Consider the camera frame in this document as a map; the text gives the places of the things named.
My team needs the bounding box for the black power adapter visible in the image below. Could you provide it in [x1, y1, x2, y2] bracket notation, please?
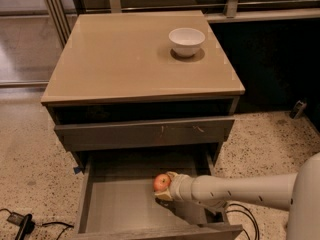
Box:
[7, 212, 35, 240]

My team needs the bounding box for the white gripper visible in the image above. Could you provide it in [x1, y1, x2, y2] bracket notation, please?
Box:
[154, 171, 194, 201]

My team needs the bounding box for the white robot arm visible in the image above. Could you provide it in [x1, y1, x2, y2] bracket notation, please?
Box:
[153, 153, 320, 240]

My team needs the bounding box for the white ceramic bowl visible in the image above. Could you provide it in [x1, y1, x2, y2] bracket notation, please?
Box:
[169, 28, 205, 58]

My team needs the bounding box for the metal railing frame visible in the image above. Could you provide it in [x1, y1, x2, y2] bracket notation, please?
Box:
[44, 0, 320, 44]

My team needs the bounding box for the closed top drawer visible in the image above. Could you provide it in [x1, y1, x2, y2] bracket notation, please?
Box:
[54, 117, 234, 152]

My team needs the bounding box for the blue tape piece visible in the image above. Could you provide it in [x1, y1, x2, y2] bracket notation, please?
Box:
[73, 166, 81, 174]

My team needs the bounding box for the open middle drawer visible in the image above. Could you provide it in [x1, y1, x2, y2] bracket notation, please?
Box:
[72, 147, 242, 240]

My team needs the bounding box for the small grey floor device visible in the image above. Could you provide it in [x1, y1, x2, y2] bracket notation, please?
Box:
[289, 100, 307, 119]

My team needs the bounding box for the red apple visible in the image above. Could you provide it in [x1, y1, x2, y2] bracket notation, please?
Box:
[153, 174, 171, 192]

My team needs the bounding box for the grey wooden drawer cabinet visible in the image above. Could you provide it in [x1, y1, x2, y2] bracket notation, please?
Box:
[41, 11, 245, 168]

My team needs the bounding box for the black looped cable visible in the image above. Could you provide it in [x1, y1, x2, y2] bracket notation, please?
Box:
[224, 202, 261, 240]

